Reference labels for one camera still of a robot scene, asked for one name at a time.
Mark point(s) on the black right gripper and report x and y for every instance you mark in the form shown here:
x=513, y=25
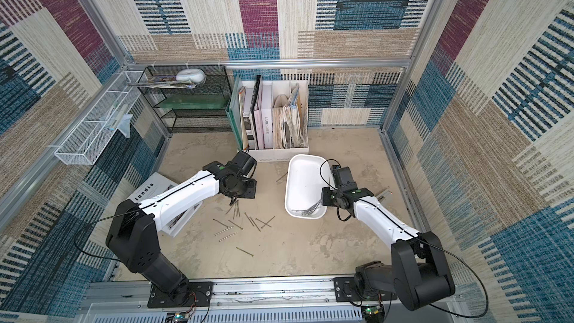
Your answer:
x=326, y=197

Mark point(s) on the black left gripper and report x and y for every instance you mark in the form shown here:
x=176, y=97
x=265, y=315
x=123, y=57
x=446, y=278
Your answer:
x=251, y=192

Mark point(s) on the steel nail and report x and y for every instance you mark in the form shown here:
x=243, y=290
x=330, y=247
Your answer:
x=309, y=211
x=265, y=224
x=245, y=252
x=221, y=223

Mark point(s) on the white plastic storage box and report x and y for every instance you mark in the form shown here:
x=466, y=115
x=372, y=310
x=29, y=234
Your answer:
x=305, y=180

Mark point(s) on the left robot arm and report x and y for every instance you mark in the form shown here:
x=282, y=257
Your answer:
x=133, y=234

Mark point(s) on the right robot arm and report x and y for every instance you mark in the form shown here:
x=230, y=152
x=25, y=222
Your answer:
x=418, y=275

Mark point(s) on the green folder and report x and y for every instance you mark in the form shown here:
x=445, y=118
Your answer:
x=234, y=113

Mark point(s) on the white perforated file organizer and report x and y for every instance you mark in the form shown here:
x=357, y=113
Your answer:
x=275, y=119

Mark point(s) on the white round device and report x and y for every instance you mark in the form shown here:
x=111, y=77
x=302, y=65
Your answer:
x=191, y=76

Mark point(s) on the black wire shelf rack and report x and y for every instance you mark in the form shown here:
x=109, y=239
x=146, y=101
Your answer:
x=187, y=108

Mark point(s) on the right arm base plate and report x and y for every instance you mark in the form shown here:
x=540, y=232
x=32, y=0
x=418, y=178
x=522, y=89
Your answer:
x=351, y=289

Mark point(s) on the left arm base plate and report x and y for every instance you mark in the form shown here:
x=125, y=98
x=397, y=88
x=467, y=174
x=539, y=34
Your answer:
x=192, y=294

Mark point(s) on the white wire wall basket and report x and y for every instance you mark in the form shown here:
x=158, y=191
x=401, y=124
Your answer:
x=106, y=117

